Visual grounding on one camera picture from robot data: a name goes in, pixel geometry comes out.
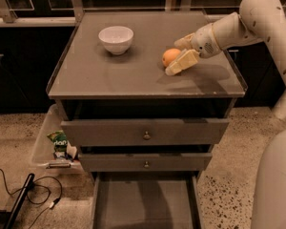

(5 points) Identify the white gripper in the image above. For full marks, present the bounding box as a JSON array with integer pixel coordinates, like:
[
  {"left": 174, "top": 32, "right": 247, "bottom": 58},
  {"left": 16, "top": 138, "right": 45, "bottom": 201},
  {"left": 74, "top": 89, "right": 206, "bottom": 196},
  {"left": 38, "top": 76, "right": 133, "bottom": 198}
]
[{"left": 165, "top": 24, "right": 221, "bottom": 75}]

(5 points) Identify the orange fruit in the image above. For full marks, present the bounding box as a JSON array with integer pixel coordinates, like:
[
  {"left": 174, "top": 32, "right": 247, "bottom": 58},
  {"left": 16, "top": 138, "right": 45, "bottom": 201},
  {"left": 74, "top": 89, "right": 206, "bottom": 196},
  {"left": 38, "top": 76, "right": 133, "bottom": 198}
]
[{"left": 162, "top": 49, "right": 181, "bottom": 67}]

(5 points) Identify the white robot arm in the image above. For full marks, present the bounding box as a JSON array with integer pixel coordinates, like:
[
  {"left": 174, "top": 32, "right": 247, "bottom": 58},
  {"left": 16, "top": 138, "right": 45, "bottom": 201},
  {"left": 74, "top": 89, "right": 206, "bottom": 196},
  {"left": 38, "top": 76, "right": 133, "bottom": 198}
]
[{"left": 166, "top": 0, "right": 286, "bottom": 229}]

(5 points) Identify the brass top drawer knob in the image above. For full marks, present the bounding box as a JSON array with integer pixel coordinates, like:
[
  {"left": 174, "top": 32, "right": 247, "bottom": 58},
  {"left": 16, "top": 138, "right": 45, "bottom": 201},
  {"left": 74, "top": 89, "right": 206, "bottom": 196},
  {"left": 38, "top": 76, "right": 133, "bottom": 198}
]
[{"left": 143, "top": 131, "right": 151, "bottom": 140}]

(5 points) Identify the grey drawer cabinet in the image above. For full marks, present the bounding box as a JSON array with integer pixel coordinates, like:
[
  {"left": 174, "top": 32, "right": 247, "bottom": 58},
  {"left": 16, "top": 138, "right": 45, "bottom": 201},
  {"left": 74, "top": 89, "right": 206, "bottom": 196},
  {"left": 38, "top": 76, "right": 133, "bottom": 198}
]
[{"left": 46, "top": 10, "right": 248, "bottom": 229}]

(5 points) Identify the grey top drawer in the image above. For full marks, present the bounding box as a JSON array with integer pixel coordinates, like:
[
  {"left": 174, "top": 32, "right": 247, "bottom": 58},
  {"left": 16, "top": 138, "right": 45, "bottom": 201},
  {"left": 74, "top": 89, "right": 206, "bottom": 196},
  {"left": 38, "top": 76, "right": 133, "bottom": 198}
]
[{"left": 61, "top": 118, "right": 229, "bottom": 147}]

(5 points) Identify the grey drawer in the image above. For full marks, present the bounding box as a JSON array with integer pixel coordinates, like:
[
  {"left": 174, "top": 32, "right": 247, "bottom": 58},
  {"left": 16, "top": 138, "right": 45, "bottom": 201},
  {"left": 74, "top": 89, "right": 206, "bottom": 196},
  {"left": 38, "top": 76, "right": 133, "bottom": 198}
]
[
  {"left": 61, "top": 118, "right": 229, "bottom": 147},
  {"left": 91, "top": 172, "right": 204, "bottom": 229},
  {"left": 79, "top": 153, "right": 212, "bottom": 172}
]

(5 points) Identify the grey middle drawer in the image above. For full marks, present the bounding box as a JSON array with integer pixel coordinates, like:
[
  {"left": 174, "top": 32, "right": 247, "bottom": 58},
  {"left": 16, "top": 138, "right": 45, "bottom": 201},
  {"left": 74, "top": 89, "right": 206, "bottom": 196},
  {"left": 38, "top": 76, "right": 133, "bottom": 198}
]
[{"left": 79, "top": 153, "right": 212, "bottom": 172}]

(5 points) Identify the grey bottom drawer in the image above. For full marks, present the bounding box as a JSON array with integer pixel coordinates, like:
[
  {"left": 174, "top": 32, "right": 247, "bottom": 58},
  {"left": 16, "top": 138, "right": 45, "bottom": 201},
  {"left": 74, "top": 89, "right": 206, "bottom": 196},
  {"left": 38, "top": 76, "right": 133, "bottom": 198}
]
[{"left": 91, "top": 172, "right": 204, "bottom": 229}]

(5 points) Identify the white ceramic bowl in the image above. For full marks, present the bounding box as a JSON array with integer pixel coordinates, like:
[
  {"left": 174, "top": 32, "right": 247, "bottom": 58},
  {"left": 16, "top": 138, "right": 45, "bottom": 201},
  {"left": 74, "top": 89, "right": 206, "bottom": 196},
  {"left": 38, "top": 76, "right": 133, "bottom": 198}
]
[{"left": 98, "top": 26, "right": 134, "bottom": 55}]

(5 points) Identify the white pole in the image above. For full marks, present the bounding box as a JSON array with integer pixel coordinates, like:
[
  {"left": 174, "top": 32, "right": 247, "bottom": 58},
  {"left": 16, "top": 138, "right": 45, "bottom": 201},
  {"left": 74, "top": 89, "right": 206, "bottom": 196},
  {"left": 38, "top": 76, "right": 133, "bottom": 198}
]
[{"left": 272, "top": 90, "right": 286, "bottom": 119}]

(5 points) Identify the green snack bag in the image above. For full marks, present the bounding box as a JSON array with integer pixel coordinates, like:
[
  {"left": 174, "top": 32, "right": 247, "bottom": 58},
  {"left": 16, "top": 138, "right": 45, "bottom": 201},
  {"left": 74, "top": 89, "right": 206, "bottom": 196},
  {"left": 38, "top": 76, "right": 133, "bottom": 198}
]
[{"left": 47, "top": 130, "right": 68, "bottom": 157}]

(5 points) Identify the clear plastic bin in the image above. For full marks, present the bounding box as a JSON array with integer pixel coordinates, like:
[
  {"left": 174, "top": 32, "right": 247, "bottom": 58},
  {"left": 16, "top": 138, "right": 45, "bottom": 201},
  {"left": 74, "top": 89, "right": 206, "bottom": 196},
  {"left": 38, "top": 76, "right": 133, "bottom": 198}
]
[{"left": 30, "top": 104, "right": 83, "bottom": 175}]

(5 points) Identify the black bar stand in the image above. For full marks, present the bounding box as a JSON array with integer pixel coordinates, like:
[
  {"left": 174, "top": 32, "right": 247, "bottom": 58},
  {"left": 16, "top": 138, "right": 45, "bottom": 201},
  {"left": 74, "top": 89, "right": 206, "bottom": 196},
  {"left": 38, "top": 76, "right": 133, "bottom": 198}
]
[{"left": 4, "top": 173, "right": 35, "bottom": 229}]

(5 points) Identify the black cable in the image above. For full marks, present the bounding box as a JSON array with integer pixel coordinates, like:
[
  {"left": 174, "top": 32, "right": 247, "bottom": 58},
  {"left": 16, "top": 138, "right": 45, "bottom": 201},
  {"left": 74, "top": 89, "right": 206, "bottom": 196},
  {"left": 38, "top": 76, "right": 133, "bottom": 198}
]
[{"left": 0, "top": 167, "right": 64, "bottom": 229}]

